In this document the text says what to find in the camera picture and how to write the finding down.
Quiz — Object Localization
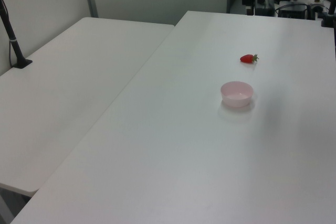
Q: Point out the red strawberry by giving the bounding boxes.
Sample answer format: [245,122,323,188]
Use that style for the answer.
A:
[240,54,260,64]

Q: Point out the pink plastic bowl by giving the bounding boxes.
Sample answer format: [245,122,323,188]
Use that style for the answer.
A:
[220,81,254,108]

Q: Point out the black electronics box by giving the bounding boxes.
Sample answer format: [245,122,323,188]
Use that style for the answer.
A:
[277,3,308,20]

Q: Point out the black clamp stand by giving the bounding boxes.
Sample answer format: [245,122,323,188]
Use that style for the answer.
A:
[320,0,336,28]

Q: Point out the black camera stand pole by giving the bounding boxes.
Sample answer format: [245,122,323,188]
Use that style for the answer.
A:
[0,0,34,69]

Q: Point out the thin black cable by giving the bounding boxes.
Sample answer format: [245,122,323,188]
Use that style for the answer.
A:
[7,40,14,67]

